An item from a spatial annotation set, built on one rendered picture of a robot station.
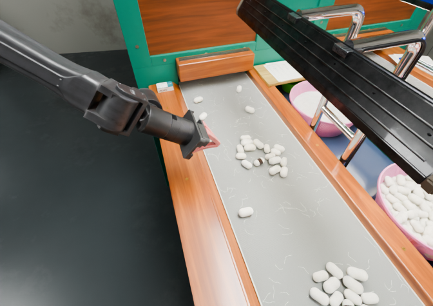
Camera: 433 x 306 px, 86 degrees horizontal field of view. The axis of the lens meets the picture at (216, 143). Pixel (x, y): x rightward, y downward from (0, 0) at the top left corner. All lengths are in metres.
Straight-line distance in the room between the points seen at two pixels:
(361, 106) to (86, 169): 1.68
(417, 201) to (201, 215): 0.56
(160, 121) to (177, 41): 0.52
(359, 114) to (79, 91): 0.43
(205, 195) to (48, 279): 1.10
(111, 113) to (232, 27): 0.66
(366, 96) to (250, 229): 0.37
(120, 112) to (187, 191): 0.28
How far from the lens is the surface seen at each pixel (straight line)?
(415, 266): 0.67
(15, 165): 2.12
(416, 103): 0.38
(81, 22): 3.21
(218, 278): 0.53
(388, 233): 0.67
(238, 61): 0.95
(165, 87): 0.92
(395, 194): 0.78
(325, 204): 0.67
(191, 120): 0.52
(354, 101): 0.40
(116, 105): 0.42
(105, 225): 1.53
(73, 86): 0.44
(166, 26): 0.91
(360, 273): 0.60
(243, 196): 0.63
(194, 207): 0.58
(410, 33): 0.54
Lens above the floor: 1.28
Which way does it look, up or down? 47 degrees down
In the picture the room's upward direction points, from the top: straight up
